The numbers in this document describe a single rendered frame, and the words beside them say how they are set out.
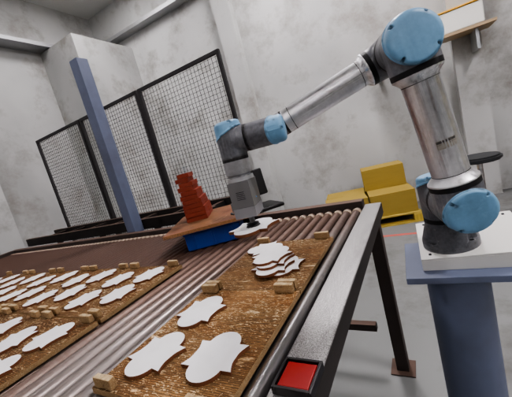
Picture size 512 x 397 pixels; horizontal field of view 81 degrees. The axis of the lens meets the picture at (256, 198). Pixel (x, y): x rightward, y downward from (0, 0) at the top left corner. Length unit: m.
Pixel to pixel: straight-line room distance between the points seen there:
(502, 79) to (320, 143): 2.38
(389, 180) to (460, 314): 3.39
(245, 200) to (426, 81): 0.51
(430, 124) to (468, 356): 0.72
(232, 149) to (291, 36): 4.55
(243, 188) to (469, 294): 0.72
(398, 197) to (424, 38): 3.37
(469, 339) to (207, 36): 5.60
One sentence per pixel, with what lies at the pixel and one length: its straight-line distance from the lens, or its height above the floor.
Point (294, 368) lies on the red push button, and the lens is 0.65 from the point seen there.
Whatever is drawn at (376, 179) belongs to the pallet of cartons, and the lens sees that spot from 4.36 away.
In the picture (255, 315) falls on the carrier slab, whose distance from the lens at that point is 0.82.
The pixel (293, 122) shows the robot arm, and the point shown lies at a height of 1.39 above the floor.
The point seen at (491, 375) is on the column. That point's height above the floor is 0.52.
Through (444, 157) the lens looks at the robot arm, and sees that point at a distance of 0.83.
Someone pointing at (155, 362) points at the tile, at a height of 0.95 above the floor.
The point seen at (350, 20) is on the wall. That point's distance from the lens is 5.12.
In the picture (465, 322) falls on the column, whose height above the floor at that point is 0.70.
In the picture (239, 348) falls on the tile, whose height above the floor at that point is 0.95.
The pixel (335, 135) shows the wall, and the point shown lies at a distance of 4.99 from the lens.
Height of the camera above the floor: 1.34
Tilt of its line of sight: 9 degrees down
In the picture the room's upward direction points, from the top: 15 degrees counter-clockwise
